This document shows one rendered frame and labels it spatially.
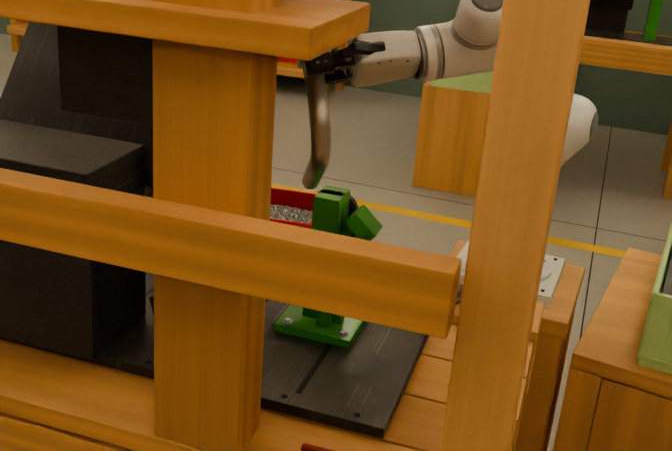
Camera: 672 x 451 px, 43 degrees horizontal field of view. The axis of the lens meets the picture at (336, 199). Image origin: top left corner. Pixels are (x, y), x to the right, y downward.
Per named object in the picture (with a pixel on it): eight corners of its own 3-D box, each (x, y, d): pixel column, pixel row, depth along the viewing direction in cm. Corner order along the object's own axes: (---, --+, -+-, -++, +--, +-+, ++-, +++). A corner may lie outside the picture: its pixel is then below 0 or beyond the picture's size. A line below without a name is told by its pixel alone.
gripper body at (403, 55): (411, 46, 135) (342, 56, 134) (423, 16, 126) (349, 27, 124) (421, 89, 134) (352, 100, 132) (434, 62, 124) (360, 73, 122)
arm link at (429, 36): (423, 40, 135) (405, 43, 135) (434, 14, 127) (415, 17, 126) (435, 88, 133) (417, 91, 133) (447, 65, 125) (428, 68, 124)
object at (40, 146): (14, 282, 168) (2, 117, 156) (149, 314, 160) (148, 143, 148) (-53, 323, 152) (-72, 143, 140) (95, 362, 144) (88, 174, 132)
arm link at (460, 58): (448, 54, 124) (438, 89, 132) (533, 41, 125) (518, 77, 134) (433, 9, 127) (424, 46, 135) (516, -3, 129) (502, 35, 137)
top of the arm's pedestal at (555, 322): (457, 253, 219) (459, 239, 218) (582, 281, 209) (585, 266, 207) (422, 304, 191) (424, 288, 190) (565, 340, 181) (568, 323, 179)
